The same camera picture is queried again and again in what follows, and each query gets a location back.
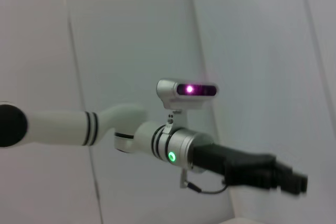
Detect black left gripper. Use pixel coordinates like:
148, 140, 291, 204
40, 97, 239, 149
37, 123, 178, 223
193, 144, 309, 196

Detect grey left gripper cable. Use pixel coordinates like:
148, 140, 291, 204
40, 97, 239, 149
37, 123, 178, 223
180, 170, 229, 195

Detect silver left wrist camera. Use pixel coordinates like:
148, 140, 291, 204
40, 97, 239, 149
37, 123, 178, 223
156, 78, 219, 133

